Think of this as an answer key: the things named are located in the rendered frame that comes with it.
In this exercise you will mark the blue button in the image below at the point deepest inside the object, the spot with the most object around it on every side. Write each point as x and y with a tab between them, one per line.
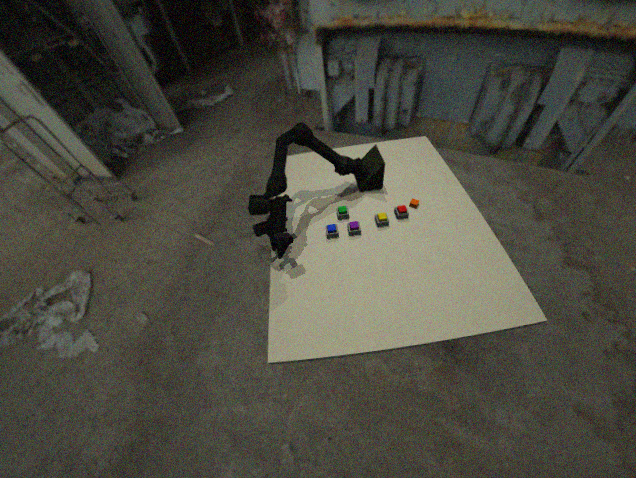
332	231

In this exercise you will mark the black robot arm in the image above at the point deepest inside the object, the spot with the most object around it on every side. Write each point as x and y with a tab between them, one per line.
301	135

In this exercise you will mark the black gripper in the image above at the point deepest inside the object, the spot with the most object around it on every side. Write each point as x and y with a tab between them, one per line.
278	239

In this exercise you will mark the purple button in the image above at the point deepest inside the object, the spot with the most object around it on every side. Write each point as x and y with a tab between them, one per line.
354	228

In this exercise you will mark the green button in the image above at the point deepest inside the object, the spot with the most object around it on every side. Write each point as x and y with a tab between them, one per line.
342	212

